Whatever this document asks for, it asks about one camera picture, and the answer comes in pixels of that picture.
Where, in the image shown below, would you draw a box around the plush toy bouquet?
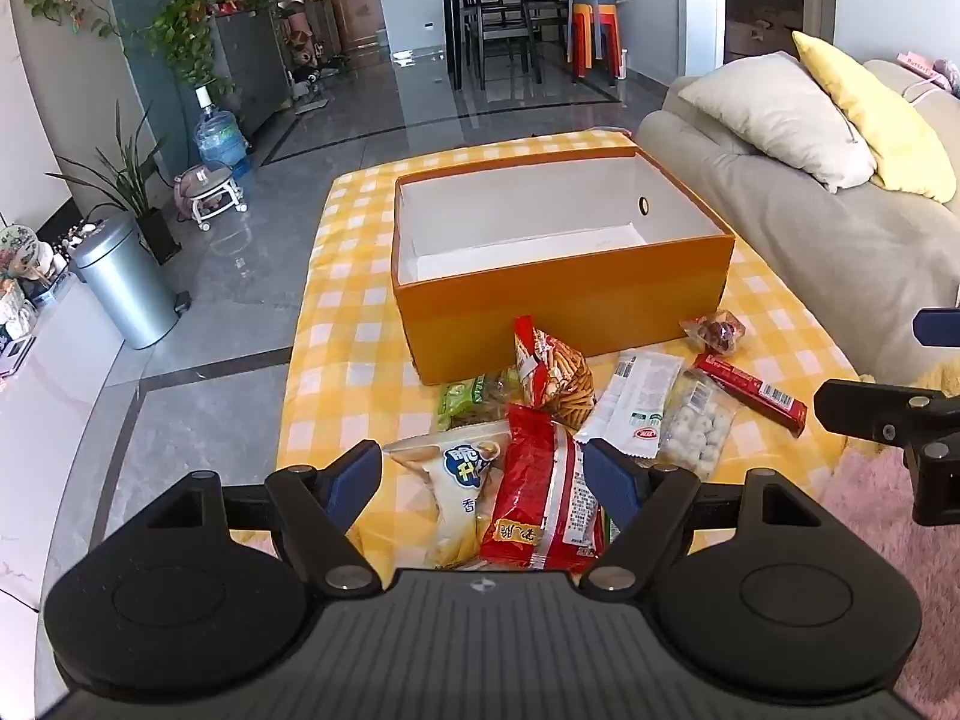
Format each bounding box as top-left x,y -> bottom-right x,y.
0,224 -> 57,305

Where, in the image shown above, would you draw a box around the silver trash can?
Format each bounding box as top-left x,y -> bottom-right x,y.
70,213 -> 181,349

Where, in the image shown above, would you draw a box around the beige sofa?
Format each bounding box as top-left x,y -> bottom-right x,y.
636,76 -> 958,385

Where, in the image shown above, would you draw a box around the blue water jug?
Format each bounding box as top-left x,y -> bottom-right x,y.
194,86 -> 251,177

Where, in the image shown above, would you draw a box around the black dining chair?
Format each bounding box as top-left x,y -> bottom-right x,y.
467,0 -> 542,88

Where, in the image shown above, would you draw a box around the pink fluffy blanket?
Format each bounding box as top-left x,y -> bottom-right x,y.
817,445 -> 960,720

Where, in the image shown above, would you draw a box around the clear packet red dates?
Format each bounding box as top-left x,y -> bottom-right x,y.
680,310 -> 747,356

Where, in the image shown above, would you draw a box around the cream pillow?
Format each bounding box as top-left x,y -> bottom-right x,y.
679,52 -> 877,193

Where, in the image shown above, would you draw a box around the hanging ivy plant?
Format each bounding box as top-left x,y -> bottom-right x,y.
140,0 -> 267,96

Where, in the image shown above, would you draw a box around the wall ivy plant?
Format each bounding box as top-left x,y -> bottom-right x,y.
23,0 -> 121,39

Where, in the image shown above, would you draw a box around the red long snack bar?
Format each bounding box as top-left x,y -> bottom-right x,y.
693,353 -> 807,437

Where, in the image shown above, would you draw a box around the orange cardboard box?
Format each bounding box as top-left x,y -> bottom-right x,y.
391,142 -> 736,385

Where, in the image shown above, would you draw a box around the grey cabinet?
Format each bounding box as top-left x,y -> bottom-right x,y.
210,10 -> 290,135

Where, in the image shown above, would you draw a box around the green snack packet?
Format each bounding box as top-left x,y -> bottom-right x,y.
434,367 -> 523,431

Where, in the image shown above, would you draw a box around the dining table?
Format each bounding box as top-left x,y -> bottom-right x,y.
436,0 -> 632,91

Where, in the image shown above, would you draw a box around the white wrapper snack bar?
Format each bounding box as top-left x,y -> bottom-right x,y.
574,349 -> 683,460

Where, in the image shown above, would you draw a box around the large red snack bag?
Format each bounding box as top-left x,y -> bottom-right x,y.
478,405 -> 604,575

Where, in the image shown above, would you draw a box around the small white stool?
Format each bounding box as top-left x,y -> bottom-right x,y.
172,163 -> 247,232

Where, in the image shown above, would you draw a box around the yellow pillow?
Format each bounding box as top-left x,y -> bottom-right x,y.
793,31 -> 957,203

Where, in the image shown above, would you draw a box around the potted long-leaf plant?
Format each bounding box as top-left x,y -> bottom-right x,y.
49,103 -> 181,265

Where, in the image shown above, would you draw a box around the red fries snack bag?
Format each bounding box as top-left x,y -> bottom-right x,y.
514,316 -> 597,433

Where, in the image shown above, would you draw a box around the white tv console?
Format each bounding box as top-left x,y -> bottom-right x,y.
0,277 -> 122,608

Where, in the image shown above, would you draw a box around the orange red stacked stools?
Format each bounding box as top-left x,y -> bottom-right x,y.
566,0 -> 623,83

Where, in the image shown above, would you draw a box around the clear bag white balls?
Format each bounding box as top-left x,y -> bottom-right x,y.
656,369 -> 739,481

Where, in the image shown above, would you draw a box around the cream biscuit snack bag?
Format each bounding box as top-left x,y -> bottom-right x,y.
386,419 -> 511,569

